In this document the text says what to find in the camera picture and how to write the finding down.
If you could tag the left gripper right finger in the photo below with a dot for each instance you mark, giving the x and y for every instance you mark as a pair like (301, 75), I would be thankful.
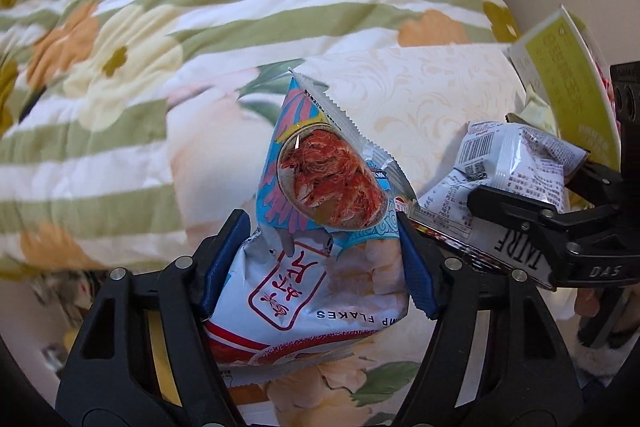
(527, 378)

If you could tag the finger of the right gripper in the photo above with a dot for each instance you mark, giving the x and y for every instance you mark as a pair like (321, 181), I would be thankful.
(511, 210)
(596, 184)

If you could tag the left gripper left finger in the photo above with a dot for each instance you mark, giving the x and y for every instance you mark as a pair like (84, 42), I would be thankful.
(110, 376)

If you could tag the yellow white snack bag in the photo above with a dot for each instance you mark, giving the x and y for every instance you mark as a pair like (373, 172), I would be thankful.
(500, 164)

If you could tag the shrimp flakes snack bag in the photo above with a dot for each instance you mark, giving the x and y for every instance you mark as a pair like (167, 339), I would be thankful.
(321, 268)

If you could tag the person's right hand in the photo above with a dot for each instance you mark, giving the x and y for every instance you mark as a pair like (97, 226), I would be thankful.
(609, 317)

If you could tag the green cardboard box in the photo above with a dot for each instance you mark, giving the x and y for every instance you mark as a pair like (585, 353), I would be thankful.
(561, 60)

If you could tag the floral striped green quilt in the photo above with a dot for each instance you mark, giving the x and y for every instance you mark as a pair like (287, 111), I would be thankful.
(130, 128)

